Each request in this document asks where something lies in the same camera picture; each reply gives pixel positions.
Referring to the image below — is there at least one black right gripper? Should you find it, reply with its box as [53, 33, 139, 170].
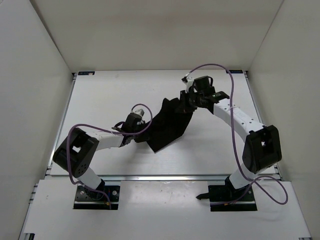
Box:
[175, 90, 203, 114]

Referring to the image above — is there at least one black skirt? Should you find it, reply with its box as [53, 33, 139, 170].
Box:
[146, 97, 193, 153]

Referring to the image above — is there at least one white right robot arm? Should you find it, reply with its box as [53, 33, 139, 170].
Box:
[178, 76, 282, 203]

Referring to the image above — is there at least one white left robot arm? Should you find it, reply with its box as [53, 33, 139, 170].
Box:
[52, 109, 148, 202]

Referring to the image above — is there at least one blue right corner label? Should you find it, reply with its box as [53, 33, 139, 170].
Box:
[225, 69, 244, 74]

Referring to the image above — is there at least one blue corner label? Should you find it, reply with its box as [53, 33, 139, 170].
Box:
[225, 69, 244, 74]
[77, 71, 95, 76]

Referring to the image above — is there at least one blue left corner label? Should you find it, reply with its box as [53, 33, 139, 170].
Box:
[77, 71, 95, 76]

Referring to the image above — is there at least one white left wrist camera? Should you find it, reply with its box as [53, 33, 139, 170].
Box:
[130, 108, 145, 119]

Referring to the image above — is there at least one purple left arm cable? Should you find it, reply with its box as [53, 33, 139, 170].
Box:
[67, 103, 153, 208]

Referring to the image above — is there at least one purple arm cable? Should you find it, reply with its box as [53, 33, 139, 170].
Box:
[67, 103, 153, 208]
[209, 63, 289, 207]

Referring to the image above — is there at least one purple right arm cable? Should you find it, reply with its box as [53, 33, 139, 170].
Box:
[209, 63, 289, 207]

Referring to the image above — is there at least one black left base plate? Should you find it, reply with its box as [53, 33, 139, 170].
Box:
[73, 185, 121, 211]

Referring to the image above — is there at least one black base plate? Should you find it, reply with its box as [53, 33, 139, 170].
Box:
[73, 185, 121, 211]
[208, 185, 258, 212]

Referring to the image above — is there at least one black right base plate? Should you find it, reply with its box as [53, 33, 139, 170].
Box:
[208, 185, 258, 212]

